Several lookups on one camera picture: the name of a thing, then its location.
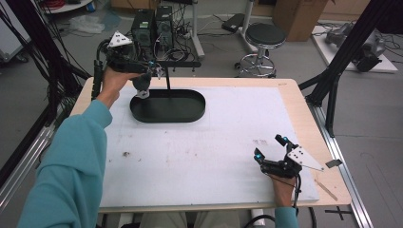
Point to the black oval tray stand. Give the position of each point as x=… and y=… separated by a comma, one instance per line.
x=168, y=107

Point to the thin wooden stick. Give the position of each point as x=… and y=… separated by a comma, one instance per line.
x=326, y=190

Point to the white round table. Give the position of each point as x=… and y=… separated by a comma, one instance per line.
x=69, y=6

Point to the person's legs in beige trousers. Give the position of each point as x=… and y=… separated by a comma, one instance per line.
x=190, y=220

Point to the black computer tower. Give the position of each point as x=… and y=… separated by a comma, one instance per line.
x=164, y=27
x=143, y=30

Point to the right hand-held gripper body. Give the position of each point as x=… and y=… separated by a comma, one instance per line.
x=285, y=166

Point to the person's right hand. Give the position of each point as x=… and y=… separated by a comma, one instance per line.
x=283, y=190

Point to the wooden desk with white legs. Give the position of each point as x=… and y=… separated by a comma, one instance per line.
x=198, y=44

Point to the black round stool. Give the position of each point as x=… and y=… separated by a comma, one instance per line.
x=265, y=36

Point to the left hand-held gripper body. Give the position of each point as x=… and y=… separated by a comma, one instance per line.
x=123, y=60

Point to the white foam mat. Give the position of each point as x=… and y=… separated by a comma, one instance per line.
x=206, y=152

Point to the small black card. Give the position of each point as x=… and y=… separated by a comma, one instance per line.
x=334, y=163

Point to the aluminium rail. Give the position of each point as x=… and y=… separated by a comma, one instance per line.
x=22, y=167
x=342, y=164

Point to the black metal frame post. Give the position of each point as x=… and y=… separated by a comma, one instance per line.
x=345, y=53

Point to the black power adapter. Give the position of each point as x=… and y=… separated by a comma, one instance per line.
x=233, y=22

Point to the grey robot gripper on board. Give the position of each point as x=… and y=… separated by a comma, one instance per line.
x=364, y=50

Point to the clear plastic bag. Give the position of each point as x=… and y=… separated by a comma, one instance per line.
x=85, y=24

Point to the person's left hand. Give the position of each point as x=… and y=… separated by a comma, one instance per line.
x=112, y=84

